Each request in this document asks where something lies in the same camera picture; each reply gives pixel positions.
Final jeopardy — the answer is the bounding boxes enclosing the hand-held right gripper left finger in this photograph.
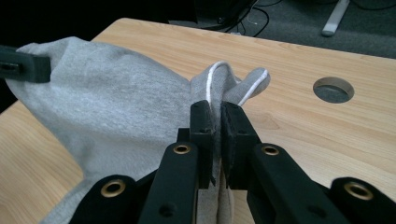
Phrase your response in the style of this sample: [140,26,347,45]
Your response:
[178,100,216,189]

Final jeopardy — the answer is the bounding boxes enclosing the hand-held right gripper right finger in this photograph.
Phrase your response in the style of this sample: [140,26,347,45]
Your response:
[219,101,262,190]

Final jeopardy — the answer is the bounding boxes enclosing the grey shorts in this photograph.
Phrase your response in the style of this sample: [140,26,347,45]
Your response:
[4,36,271,224]

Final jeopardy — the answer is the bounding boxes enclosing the white metal stand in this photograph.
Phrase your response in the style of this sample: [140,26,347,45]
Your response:
[321,0,351,37]

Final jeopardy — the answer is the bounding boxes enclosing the bundle of black floor cables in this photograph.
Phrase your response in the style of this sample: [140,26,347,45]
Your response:
[199,0,270,38]

